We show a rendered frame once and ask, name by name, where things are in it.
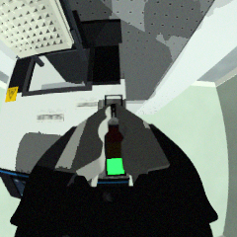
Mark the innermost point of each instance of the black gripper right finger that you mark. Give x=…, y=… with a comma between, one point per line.
x=145, y=149

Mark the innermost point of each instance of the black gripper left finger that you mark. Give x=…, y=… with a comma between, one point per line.
x=79, y=151

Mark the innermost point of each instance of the white multi-well plate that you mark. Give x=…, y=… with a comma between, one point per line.
x=28, y=28

